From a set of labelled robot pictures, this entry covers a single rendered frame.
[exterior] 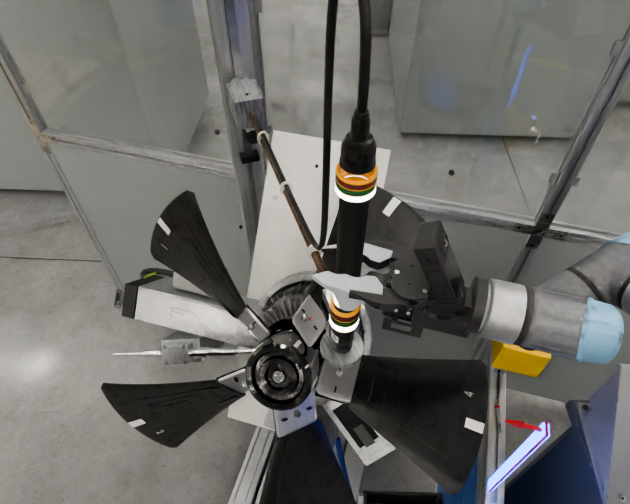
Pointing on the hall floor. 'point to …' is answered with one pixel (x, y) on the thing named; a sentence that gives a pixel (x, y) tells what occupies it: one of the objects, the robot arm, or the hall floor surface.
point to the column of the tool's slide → (251, 175)
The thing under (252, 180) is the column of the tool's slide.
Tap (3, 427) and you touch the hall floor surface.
